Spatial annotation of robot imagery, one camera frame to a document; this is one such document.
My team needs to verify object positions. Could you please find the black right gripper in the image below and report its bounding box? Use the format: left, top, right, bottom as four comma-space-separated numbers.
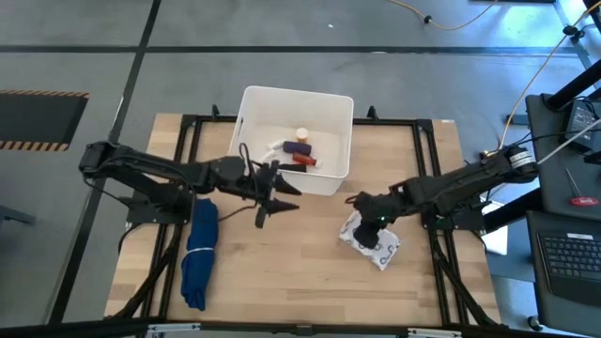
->
348, 184, 410, 251

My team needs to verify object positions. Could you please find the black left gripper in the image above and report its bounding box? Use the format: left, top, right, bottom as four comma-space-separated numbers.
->
233, 158, 303, 231

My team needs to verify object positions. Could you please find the white patterned soft package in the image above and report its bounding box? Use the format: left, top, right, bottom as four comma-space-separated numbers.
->
338, 209, 402, 272

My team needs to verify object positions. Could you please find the black item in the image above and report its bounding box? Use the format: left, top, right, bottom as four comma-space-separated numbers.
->
276, 162, 309, 175

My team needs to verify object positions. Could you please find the red cylindrical tube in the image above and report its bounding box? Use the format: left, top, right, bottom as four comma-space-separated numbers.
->
292, 151, 319, 167

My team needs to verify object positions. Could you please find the purple elastic bandage roll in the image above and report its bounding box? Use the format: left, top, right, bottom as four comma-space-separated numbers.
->
282, 140, 313, 157

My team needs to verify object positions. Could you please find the white perforated plastic basket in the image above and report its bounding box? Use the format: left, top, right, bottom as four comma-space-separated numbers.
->
227, 84, 355, 197

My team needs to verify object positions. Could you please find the blue folded cloth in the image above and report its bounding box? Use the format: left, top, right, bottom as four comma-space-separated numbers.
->
179, 197, 221, 313

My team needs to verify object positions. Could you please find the white paper sheet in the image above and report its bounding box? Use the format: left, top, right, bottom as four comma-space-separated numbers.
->
481, 200, 512, 257

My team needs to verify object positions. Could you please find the grey side table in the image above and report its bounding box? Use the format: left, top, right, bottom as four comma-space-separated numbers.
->
524, 92, 601, 223

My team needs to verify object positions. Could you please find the black laptop keyboard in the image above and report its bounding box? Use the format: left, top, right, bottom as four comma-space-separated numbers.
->
525, 209, 601, 335

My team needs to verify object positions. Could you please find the black power adapter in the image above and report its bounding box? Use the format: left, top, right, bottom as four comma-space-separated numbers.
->
564, 100, 601, 152

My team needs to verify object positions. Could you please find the black diagonal pole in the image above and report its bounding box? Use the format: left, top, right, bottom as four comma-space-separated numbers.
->
546, 57, 601, 113

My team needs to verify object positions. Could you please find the black hazard-striped floor mat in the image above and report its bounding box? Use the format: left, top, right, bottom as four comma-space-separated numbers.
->
0, 88, 91, 153

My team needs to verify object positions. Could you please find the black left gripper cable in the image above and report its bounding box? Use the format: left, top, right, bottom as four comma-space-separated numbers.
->
217, 142, 264, 223

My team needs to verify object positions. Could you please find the black metal table frame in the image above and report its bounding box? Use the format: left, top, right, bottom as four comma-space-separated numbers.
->
105, 103, 506, 330

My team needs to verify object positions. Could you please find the red-handled screwdriver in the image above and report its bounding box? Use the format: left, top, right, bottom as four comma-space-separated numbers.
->
563, 167, 601, 208

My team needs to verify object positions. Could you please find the white cable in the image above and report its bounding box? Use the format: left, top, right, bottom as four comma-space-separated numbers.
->
536, 119, 601, 166

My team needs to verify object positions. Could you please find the yellow cable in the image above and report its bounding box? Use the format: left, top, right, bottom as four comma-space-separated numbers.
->
388, 0, 500, 33
496, 0, 601, 154

